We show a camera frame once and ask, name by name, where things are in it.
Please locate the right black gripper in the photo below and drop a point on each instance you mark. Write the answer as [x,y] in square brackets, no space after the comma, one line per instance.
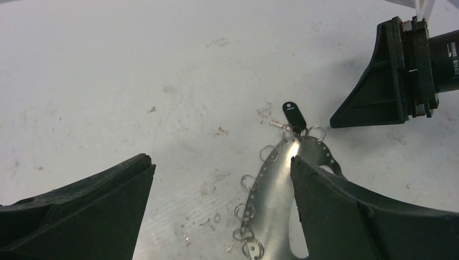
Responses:
[378,97]

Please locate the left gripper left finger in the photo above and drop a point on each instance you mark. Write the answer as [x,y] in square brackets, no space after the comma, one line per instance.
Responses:
[98,217]

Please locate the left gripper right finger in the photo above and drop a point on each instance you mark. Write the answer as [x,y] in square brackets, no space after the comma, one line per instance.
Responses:
[342,220]

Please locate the key with black head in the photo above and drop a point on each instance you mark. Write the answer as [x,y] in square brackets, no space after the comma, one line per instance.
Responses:
[295,120]

